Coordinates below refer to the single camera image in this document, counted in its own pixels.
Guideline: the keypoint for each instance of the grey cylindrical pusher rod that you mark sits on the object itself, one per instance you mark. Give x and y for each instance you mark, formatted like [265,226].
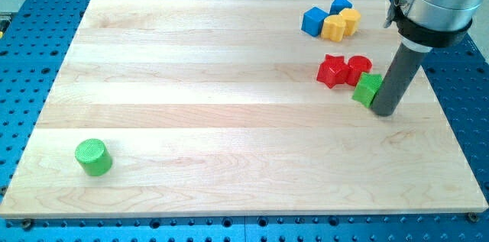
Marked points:
[400,74]

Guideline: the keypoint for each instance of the wooden board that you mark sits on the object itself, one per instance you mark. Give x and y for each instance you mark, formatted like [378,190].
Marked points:
[212,107]

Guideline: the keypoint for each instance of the red cylinder block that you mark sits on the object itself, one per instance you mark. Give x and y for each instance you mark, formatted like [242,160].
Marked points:
[357,65]

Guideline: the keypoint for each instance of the blue cube block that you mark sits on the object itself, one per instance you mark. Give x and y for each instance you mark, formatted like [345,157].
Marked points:
[313,20]

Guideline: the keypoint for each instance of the yellow hexagon block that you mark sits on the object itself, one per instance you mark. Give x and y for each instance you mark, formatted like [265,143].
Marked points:
[352,19]

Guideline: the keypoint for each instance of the green star block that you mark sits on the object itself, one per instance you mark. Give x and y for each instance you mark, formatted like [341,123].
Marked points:
[366,88]

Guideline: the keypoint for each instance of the yellow star block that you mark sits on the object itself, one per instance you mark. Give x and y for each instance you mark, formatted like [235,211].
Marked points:
[333,28]

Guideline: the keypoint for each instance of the green cylinder block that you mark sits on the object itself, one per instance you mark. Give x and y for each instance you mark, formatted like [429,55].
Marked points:
[93,156]

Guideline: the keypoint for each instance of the blue block behind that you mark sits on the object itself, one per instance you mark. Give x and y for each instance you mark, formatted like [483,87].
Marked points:
[338,5]

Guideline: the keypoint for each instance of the red star block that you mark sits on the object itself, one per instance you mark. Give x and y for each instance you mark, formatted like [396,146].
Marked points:
[333,71]

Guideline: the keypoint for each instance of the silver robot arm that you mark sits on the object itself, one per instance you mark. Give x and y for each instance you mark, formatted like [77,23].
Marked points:
[432,23]

